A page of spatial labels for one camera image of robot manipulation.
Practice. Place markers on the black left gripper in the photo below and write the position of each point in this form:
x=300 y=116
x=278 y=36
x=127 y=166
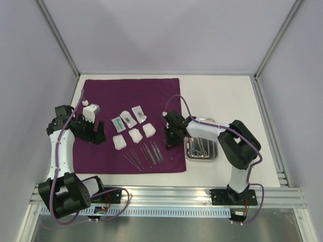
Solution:
x=96 y=138

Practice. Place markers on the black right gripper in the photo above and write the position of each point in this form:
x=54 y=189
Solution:
x=170 y=131

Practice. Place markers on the surgical scissors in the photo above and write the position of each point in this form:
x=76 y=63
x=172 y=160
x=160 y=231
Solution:
x=202 y=148
x=193 y=151

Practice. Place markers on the stainless steel tray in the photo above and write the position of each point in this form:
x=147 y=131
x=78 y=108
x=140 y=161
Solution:
x=208 y=134

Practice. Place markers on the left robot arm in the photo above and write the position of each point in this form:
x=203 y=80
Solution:
x=63 y=192

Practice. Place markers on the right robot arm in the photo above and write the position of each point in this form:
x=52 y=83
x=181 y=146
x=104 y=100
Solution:
x=237 y=142

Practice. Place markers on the left gauze pad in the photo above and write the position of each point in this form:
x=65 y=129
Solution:
x=119 y=142

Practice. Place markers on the gauze pad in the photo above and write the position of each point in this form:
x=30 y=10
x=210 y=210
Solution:
x=149 y=130
x=119 y=142
x=135 y=135

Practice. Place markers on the green white sachet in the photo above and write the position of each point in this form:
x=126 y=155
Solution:
x=118 y=124

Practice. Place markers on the right gauze pad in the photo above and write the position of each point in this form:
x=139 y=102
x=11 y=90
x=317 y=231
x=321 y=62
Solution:
x=149 y=130

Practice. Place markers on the steel tweezers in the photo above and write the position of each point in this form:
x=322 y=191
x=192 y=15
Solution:
x=132 y=161
x=137 y=158
x=145 y=155

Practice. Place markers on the middle blister packet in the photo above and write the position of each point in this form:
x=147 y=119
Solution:
x=128 y=119

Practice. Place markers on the blister packet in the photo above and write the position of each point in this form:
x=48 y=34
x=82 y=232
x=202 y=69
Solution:
x=139 y=114
x=128 y=119

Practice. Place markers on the middle gauze pad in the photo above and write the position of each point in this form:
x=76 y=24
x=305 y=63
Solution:
x=135 y=135

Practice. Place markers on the purple cloth mat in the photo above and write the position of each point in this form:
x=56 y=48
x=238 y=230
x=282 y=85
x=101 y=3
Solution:
x=114 y=96

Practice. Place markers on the leftmost steel tweezers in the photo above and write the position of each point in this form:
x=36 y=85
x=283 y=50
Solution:
x=132 y=161

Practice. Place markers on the right blister packet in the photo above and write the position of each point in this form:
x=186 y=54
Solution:
x=139 y=114

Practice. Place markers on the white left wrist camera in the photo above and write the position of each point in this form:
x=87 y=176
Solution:
x=90 y=111

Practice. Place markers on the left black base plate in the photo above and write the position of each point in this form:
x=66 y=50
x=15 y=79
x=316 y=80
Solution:
x=112 y=197

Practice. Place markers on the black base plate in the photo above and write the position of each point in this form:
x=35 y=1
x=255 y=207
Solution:
x=112 y=197
x=226 y=197

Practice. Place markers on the front aluminium rail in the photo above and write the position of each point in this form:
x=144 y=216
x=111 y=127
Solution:
x=158 y=196

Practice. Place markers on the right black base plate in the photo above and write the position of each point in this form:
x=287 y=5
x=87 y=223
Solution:
x=226 y=197

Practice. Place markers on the slotted cable duct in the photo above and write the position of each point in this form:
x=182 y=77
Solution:
x=158 y=212

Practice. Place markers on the right aluminium side rail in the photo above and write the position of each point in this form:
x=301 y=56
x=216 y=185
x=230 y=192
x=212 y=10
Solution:
x=278 y=159

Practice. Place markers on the left aluminium frame post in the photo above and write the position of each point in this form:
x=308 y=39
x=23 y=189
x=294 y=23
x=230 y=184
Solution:
x=57 y=36

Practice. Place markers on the aluminium frame post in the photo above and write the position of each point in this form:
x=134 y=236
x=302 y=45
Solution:
x=57 y=36
x=278 y=37

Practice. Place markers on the right aluminium frame post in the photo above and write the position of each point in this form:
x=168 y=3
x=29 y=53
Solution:
x=278 y=37

